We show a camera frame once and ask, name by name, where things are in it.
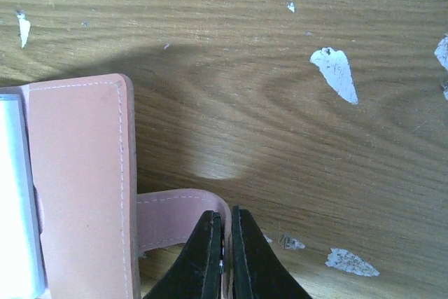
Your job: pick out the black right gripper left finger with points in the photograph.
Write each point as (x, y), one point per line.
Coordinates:
(196, 273)

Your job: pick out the pink leather card holder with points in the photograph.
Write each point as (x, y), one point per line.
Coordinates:
(92, 222)

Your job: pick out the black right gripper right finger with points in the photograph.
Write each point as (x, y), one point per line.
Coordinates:
(258, 273)

